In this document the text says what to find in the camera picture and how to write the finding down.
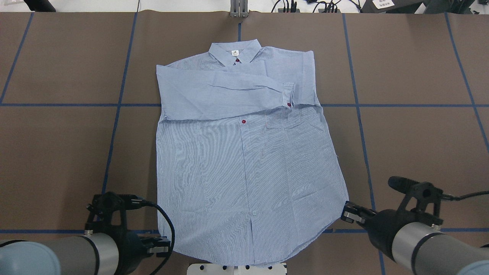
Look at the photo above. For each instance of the grey aluminium frame post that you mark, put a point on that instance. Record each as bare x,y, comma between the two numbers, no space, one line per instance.
239,8

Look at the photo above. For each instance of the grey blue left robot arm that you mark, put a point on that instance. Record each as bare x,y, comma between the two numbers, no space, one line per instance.
88,254

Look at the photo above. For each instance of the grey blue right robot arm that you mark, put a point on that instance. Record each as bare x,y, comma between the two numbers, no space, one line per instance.
418,247

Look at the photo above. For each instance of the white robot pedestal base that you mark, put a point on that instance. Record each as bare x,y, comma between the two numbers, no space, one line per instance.
215,269

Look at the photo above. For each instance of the grey usb hub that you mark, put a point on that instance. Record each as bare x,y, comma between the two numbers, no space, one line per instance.
288,6
327,7

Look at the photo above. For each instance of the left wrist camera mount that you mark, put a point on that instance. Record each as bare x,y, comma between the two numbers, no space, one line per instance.
108,213

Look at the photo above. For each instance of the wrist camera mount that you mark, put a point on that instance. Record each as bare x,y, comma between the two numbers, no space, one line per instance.
421,203
108,213

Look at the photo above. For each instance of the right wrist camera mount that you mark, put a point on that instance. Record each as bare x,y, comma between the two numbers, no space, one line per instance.
421,203

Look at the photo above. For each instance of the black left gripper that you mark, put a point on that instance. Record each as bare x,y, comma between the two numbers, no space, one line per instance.
130,244

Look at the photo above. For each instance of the blue striped button shirt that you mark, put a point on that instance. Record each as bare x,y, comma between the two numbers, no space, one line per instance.
246,167

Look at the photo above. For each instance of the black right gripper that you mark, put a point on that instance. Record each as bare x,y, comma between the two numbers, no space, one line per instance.
380,225

